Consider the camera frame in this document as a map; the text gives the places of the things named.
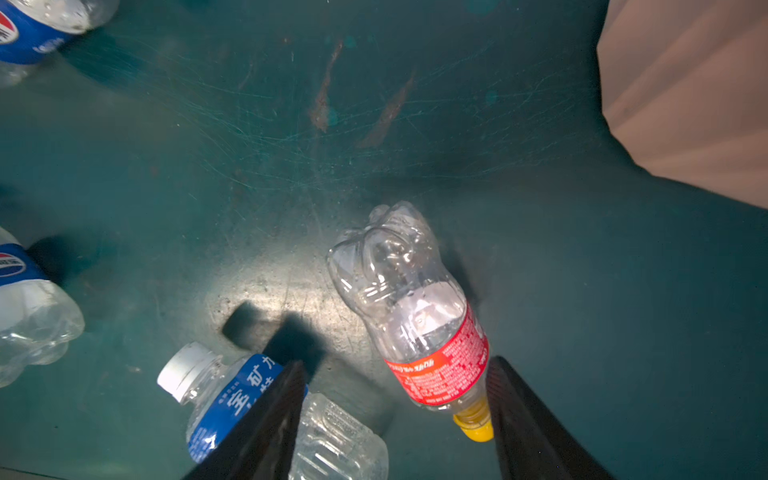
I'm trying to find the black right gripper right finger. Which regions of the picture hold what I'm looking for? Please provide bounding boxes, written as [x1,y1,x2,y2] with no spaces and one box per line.
[485,356,613,480]

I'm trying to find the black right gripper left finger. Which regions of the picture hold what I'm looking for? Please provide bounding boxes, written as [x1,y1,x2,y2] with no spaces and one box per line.
[185,359,307,479]

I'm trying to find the blue label bottle white cap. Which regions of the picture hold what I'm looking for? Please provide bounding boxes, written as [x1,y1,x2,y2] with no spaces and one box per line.
[157,342,389,479]

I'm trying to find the red label bottle yellow cap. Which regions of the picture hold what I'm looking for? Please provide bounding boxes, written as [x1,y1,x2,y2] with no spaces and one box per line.
[327,201,494,443]

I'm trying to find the clear bottle blue label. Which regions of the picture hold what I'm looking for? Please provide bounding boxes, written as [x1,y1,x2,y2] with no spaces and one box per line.
[1,229,85,387]

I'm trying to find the pepsi bottle blue cap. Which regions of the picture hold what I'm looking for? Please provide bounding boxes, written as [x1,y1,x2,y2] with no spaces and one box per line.
[1,0,120,88]

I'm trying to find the pink plant pot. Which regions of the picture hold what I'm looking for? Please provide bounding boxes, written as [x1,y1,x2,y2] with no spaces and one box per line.
[597,1,767,207]

